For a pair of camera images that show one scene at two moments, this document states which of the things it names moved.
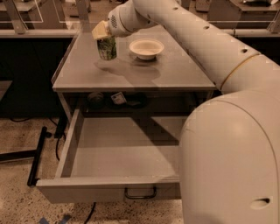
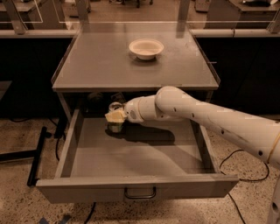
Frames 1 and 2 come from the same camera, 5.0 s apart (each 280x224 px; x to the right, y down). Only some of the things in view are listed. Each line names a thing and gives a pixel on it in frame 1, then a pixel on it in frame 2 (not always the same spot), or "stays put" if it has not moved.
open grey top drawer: [108, 159] stays put
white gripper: [115, 19] -> [131, 111]
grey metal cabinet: [157, 73] stays put
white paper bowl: [146, 48] stays put
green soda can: [107, 48] -> [115, 127]
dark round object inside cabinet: [95, 99] stays put
